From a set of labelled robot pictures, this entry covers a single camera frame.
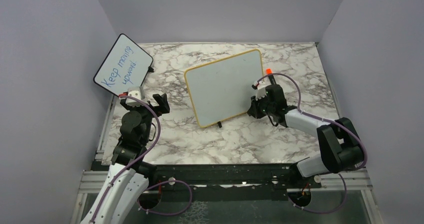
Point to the wrist white camera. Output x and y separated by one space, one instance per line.
136 92
260 87

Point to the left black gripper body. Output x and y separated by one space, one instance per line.
146 114

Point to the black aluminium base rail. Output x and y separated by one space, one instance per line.
232 182

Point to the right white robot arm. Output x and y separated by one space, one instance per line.
339 148

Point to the orange-capped black highlighter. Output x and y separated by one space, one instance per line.
270 76

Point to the yellow-framed whiteboard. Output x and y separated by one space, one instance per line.
221 89

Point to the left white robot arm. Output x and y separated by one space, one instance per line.
128 175

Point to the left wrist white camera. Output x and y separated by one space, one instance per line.
136 92

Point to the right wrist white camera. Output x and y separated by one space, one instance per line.
260 87

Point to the black-framed whiteboard with writing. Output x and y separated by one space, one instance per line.
126 65

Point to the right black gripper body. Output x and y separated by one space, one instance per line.
261 107

